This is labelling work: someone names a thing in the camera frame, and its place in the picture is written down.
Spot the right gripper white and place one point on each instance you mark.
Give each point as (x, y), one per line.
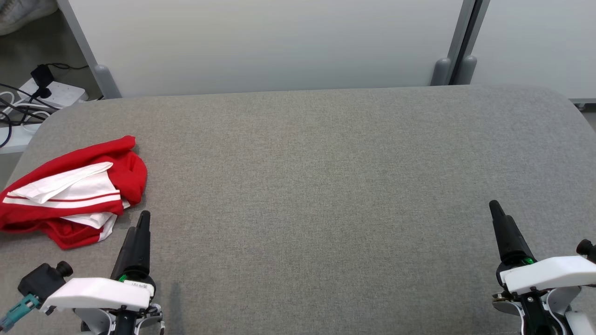
(549, 274)

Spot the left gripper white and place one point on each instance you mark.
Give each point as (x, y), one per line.
(102, 293)

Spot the red and white shorts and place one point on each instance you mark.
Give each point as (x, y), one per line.
(125, 177)

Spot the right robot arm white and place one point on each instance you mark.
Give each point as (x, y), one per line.
(577, 323)

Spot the flat white power strip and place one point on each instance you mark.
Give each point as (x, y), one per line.
(14, 139)

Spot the grey partition foot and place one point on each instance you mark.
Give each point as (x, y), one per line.
(466, 70)
(108, 83)
(441, 72)

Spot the thick white power strip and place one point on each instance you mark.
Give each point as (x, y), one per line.
(65, 93)

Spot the black plug adapter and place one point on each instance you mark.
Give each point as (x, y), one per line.
(42, 75)

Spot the narrow white partition panel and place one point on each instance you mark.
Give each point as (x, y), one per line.
(535, 42)

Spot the wide white partition panel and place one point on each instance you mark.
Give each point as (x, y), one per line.
(279, 42)

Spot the grey knitted shoe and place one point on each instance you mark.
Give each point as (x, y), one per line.
(23, 14)

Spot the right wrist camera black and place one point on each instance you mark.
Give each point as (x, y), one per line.
(587, 249)

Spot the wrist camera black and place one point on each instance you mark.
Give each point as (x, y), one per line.
(39, 281)
(587, 249)

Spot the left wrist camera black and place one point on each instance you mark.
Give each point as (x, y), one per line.
(39, 281)

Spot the left teal camera connector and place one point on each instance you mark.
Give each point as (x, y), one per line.
(18, 311)

